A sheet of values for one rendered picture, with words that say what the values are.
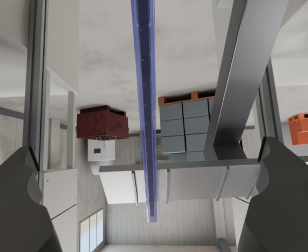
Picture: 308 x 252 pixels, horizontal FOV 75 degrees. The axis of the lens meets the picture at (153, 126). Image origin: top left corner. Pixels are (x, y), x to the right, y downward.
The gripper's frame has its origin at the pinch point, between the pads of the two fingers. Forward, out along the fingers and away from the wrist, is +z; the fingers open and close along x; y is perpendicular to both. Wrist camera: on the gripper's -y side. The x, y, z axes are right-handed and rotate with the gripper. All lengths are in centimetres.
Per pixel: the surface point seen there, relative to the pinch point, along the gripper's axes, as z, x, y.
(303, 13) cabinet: 48, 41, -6
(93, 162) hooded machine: 463, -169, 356
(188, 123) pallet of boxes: 257, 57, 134
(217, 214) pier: 436, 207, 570
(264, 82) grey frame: 49, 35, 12
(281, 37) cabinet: 56, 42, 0
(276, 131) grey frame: 40, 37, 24
